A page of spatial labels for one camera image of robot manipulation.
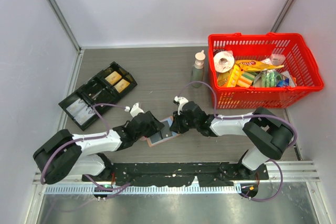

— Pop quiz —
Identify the silver card stack lower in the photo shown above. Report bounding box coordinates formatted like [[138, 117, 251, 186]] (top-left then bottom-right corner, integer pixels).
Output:
[[75, 108, 95, 125]]

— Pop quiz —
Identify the black card organizer tray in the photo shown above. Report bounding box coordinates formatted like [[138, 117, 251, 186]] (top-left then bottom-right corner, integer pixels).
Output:
[[59, 62, 138, 131]]

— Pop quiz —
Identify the yellow green sponge pack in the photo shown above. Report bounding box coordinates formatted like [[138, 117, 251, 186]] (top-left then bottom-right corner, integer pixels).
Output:
[[225, 65, 256, 88]]

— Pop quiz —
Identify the black card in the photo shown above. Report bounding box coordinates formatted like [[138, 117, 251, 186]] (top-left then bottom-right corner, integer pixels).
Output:
[[160, 126, 173, 140]]

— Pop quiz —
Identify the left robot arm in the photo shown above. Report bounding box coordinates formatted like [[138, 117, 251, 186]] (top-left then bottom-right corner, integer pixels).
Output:
[[33, 111, 164, 185]]

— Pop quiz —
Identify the gold card stack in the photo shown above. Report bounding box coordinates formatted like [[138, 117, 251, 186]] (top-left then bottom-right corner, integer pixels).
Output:
[[104, 71, 122, 86], [114, 79, 130, 93]]

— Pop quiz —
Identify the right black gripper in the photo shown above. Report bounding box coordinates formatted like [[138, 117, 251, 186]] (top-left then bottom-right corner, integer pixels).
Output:
[[170, 109, 198, 134]]

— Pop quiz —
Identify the gold card stack upper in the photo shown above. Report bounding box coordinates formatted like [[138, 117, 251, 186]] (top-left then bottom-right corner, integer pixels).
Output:
[[104, 71, 122, 86]]

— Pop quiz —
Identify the green packaged item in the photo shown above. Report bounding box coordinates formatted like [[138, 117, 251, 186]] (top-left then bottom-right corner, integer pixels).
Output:
[[261, 70, 277, 88]]

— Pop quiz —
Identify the gold card stack lower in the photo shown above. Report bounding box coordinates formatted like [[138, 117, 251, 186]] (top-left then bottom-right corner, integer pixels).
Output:
[[114, 79, 130, 93]]

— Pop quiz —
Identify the white small packet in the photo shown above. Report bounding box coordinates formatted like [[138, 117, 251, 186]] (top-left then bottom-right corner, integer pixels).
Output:
[[269, 54, 286, 66]]

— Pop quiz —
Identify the silver card stack upper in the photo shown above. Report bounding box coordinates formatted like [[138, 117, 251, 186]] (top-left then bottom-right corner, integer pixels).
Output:
[[66, 99, 87, 117]]

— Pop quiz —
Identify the red shopping basket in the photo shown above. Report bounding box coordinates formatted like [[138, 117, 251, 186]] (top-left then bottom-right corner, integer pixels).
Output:
[[208, 33, 324, 109]]

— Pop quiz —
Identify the yellow chips bag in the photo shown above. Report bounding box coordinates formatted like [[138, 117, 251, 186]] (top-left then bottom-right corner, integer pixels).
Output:
[[235, 60, 284, 72]]

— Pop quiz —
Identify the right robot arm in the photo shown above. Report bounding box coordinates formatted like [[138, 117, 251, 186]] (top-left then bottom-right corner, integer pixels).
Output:
[[170, 101, 297, 179]]

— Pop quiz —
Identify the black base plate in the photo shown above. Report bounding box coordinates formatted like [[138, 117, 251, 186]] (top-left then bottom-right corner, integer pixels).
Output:
[[91, 162, 269, 187]]

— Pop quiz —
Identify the toilet paper roll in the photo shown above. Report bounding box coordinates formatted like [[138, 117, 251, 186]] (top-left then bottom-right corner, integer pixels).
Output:
[[213, 51, 235, 73]]

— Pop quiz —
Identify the silver card stack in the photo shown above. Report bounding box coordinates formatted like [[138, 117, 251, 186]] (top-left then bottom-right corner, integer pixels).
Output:
[[66, 99, 87, 117], [75, 108, 95, 125]]

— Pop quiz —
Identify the pink card holder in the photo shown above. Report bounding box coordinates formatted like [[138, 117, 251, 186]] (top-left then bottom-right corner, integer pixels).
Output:
[[141, 116, 179, 147]]

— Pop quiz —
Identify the blue packaged item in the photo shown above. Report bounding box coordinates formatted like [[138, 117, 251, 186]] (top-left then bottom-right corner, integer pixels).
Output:
[[276, 76, 296, 88]]

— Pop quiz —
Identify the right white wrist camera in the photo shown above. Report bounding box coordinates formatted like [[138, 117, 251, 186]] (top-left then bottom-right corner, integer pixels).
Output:
[[173, 96, 189, 115]]

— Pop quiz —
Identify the green pump bottle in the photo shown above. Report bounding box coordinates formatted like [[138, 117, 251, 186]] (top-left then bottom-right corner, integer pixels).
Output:
[[191, 50, 206, 88]]

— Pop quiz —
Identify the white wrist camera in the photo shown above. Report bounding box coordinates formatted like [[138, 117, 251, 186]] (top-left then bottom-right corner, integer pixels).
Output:
[[173, 96, 189, 115], [124, 102, 144, 118]]

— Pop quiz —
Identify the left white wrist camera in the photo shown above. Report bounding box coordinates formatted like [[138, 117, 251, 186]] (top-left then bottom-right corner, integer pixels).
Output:
[[124, 102, 144, 118]]

